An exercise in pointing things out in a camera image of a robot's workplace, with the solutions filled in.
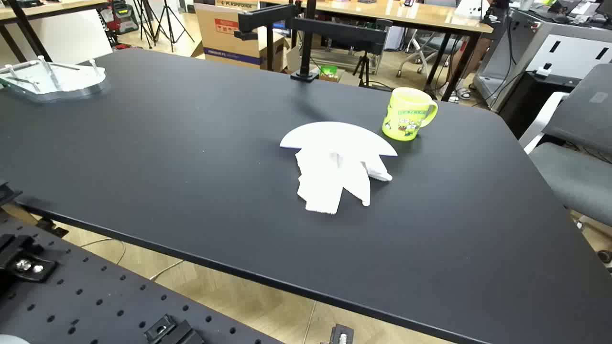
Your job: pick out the white towel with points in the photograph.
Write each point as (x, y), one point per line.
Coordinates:
(328, 175)

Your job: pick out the wooden workbench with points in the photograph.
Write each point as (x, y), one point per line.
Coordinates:
(418, 16)

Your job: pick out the black bar stand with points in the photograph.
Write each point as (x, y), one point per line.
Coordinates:
(372, 41)

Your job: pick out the grey cabinet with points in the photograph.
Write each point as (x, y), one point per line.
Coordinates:
(529, 49)

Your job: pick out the black camera tripod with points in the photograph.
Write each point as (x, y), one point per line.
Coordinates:
(160, 22)

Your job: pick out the cardboard box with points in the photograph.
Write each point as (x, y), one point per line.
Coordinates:
(221, 39)

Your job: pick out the yellow-green mug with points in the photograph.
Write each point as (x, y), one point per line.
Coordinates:
(408, 112)

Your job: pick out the grey office chair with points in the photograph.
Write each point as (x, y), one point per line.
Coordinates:
(571, 144)

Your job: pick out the white semicircular plate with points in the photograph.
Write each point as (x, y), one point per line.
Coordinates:
(338, 137)

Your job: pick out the black perforated breadboard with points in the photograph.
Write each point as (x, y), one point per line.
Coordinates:
(58, 293)

